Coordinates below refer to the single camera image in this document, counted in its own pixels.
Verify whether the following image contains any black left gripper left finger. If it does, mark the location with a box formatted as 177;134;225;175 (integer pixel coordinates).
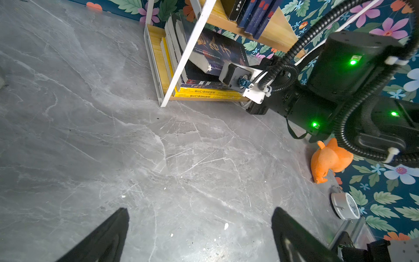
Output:
58;208;129;262

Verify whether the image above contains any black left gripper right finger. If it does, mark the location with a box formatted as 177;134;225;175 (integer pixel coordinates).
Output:
271;207;341;262

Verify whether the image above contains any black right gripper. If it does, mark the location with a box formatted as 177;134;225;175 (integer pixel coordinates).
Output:
246;98;270;115

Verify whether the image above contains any black wolf cover book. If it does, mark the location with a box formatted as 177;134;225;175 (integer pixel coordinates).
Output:
164;16;230;83

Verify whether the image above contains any dark portrait book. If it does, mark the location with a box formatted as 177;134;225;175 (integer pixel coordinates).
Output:
160;38;230;96
172;16;249;76

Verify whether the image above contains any blue book yellow label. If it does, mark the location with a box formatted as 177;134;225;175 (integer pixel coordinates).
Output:
237;0;257;28

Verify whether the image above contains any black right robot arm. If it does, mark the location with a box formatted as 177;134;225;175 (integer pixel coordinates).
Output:
247;1;419;168

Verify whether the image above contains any white alarm clock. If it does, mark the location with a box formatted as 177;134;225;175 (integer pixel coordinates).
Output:
331;186;361;221

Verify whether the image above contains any yellow book under shelf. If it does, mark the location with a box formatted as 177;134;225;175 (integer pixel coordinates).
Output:
160;37;246;101

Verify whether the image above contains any wooden white bookshelf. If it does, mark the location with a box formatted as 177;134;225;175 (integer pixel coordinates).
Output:
143;0;380;108

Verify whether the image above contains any orange gourd toy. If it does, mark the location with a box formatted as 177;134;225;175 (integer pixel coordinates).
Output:
311;138;354;184

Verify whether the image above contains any black book on shelf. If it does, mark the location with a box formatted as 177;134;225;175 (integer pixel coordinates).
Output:
228;0;246;21

